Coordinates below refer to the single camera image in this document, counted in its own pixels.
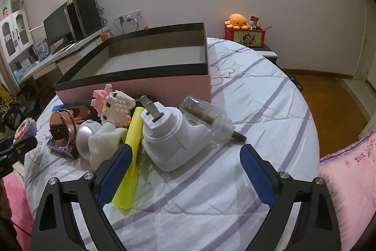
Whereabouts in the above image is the colourful card stack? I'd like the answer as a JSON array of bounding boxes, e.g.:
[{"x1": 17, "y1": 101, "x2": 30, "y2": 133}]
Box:
[{"x1": 13, "y1": 118, "x2": 38, "y2": 143}]

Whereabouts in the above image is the small dark box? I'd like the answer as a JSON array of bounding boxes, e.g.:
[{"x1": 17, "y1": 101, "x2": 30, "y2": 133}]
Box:
[{"x1": 47, "y1": 138, "x2": 79, "y2": 159}]

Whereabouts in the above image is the blue case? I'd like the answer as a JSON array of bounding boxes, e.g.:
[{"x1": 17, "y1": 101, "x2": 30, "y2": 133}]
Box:
[{"x1": 52, "y1": 104, "x2": 70, "y2": 112}]

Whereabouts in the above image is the yellow highlighter pen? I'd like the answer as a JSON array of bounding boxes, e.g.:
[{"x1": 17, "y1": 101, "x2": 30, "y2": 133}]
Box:
[{"x1": 112, "y1": 107, "x2": 145, "y2": 210}]

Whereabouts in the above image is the silver dome bell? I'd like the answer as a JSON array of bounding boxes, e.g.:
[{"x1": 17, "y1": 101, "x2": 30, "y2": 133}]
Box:
[{"x1": 75, "y1": 120, "x2": 102, "y2": 160}]

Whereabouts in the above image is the white plush toy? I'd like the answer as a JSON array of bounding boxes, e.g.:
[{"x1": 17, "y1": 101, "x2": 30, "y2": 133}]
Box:
[{"x1": 88, "y1": 122, "x2": 128, "y2": 169}]

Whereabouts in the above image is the pink white block figure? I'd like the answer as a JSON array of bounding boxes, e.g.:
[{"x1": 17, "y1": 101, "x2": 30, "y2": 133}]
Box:
[{"x1": 90, "y1": 84, "x2": 136, "y2": 128}]

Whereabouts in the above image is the clear glass bottle with wick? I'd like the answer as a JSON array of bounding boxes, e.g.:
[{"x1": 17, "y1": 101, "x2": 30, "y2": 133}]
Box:
[{"x1": 179, "y1": 96, "x2": 247, "y2": 146}]

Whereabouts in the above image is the white plug-in vaporizer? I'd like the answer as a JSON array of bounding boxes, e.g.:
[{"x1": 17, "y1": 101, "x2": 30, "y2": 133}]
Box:
[{"x1": 140, "y1": 96, "x2": 213, "y2": 172}]

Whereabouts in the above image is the pink pillow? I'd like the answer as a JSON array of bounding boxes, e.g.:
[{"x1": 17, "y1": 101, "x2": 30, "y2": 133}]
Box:
[{"x1": 319, "y1": 132, "x2": 375, "y2": 250}]

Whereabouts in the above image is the white desk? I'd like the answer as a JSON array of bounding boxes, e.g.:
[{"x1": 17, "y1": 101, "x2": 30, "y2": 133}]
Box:
[{"x1": 17, "y1": 27, "x2": 111, "y2": 85}]

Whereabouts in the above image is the white striped quilt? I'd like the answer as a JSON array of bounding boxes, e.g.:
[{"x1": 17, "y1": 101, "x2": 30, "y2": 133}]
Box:
[{"x1": 23, "y1": 37, "x2": 321, "y2": 251}]

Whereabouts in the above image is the black computer monitor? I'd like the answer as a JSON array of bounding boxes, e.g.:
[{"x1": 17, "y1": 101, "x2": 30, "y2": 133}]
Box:
[{"x1": 43, "y1": 3, "x2": 73, "y2": 46}]

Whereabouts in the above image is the black floor scale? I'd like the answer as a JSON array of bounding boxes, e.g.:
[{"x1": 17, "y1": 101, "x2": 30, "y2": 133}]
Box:
[{"x1": 289, "y1": 76, "x2": 303, "y2": 92}]

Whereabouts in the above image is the black computer tower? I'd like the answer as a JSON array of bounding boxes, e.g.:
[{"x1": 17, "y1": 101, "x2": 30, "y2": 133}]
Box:
[{"x1": 64, "y1": 0, "x2": 102, "y2": 41}]

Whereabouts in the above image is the pink black storage box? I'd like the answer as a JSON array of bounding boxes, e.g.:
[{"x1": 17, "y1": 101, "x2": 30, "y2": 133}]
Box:
[{"x1": 54, "y1": 23, "x2": 211, "y2": 106}]

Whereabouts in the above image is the red cartoon box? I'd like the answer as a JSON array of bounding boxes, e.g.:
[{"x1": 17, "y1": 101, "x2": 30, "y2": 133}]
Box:
[{"x1": 224, "y1": 27, "x2": 266, "y2": 47}]

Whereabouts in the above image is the orange octopus plush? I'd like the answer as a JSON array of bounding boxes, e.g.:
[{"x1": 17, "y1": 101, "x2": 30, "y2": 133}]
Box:
[{"x1": 224, "y1": 13, "x2": 250, "y2": 30}]

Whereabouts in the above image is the white wall cabinet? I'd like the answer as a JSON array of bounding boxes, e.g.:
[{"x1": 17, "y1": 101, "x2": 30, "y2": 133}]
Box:
[{"x1": 1, "y1": 9, "x2": 34, "y2": 64}]

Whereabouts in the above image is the wall power socket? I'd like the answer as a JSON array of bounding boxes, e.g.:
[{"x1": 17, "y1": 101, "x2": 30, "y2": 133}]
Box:
[{"x1": 118, "y1": 10, "x2": 143, "y2": 25}]

